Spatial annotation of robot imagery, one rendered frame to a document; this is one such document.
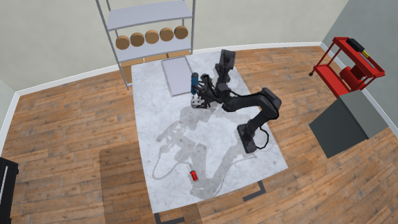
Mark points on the grey l-shaped bracket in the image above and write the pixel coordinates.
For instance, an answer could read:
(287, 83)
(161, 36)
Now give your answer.
(195, 100)

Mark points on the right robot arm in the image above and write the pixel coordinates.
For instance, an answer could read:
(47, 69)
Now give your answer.
(229, 57)

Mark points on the dark blue electric screwdriver barrel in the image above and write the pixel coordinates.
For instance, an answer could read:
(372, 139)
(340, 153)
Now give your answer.
(194, 81)

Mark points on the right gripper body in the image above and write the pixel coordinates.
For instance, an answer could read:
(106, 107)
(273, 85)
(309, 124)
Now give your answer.
(206, 99)

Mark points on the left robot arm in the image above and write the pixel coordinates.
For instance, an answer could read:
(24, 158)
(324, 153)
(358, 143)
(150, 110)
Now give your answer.
(247, 131)

